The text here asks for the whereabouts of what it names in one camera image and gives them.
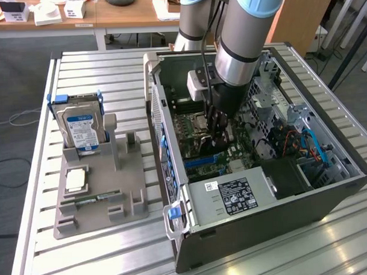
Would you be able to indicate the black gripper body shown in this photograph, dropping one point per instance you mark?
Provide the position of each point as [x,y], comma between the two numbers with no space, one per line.
[230,96]

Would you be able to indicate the black Nvidia graphics card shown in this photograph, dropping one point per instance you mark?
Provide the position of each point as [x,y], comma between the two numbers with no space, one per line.
[205,145]

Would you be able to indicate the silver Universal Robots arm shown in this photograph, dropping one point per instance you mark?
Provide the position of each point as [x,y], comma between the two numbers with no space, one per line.
[246,35]

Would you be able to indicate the metal CPU socket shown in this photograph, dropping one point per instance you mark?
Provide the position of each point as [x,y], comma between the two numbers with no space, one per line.
[199,123]

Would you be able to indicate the green Dell motherboard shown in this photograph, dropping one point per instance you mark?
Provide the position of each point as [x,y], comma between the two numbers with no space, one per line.
[247,141]

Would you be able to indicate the silver metal drive cage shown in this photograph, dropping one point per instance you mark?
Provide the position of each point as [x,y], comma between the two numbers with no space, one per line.
[267,110]

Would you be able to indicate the blue expansion slot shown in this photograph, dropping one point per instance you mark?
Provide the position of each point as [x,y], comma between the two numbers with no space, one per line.
[199,161]

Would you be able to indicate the silver finned chipset heatsink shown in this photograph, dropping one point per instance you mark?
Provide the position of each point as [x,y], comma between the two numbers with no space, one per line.
[237,165]

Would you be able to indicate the grey power supply unit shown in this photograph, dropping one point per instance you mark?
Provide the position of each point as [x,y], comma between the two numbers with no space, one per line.
[233,193]

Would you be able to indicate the blue case latch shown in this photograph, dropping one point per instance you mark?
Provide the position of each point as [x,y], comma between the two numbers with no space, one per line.
[174,212]

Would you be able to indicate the white paper stack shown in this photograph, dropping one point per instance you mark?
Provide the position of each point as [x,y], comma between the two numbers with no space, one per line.
[165,13]

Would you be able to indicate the wooden cabinet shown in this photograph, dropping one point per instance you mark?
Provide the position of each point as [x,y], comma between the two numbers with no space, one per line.
[303,18]

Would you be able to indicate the black open PC case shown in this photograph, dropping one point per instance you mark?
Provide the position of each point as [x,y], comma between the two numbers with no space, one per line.
[265,231]

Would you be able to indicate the grey parts rack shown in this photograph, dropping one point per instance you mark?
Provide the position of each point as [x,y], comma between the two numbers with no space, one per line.
[106,176]

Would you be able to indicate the hard disk with blue label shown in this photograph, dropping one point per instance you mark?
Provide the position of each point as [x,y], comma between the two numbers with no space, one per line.
[80,129]

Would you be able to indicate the long wooden desk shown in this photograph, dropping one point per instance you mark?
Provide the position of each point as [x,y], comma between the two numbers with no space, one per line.
[122,16]

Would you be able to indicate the silver CPU chip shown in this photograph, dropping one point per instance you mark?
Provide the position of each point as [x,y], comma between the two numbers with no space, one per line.
[75,180]

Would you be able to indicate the blue disk caddy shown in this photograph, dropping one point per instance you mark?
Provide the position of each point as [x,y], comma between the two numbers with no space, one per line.
[60,99]

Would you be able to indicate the small white printed box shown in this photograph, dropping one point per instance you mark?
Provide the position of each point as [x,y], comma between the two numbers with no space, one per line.
[75,10]

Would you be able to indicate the white box with round item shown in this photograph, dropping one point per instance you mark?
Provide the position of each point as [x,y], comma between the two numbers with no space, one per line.
[46,15]

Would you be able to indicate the white box with black top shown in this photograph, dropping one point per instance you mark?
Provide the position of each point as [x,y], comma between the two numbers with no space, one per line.
[14,13]

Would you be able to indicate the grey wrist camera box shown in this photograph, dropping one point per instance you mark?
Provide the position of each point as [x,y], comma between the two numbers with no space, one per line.
[197,88]

